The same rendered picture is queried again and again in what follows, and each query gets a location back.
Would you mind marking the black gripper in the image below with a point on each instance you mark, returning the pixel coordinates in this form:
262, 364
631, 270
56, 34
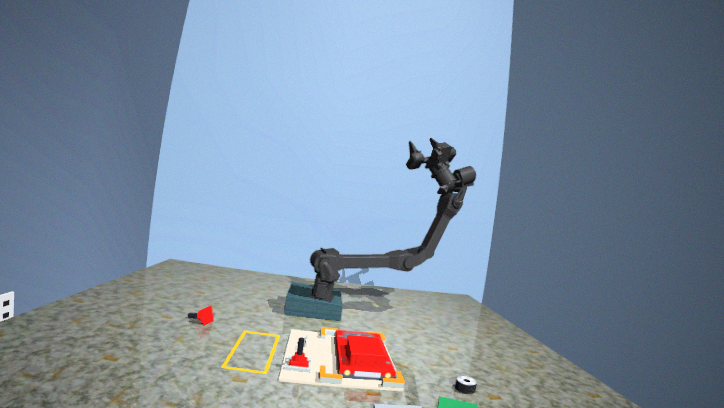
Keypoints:
416, 158

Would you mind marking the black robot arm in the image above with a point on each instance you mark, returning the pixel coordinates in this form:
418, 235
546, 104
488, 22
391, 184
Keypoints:
327, 262

